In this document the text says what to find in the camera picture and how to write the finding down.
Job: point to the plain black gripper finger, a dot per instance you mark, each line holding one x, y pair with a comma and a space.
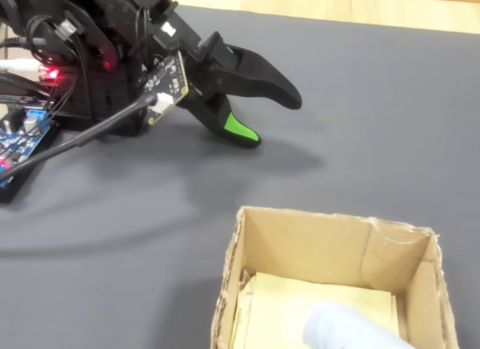
258, 79

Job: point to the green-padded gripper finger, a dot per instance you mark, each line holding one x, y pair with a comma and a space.
240, 131

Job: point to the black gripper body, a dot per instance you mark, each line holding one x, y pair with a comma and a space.
195, 52

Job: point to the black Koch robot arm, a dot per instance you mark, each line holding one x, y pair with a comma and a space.
112, 15

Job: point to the open cardboard box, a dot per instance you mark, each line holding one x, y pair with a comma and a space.
318, 244

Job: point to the wide grey table mat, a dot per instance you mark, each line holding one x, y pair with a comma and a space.
375, 139

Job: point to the pale yellow paper sheet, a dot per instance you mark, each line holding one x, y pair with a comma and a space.
285, 307

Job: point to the blue controller circuit board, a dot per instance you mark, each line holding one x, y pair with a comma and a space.
22, 142

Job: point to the small black camera board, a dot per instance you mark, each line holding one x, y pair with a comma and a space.
167, 82

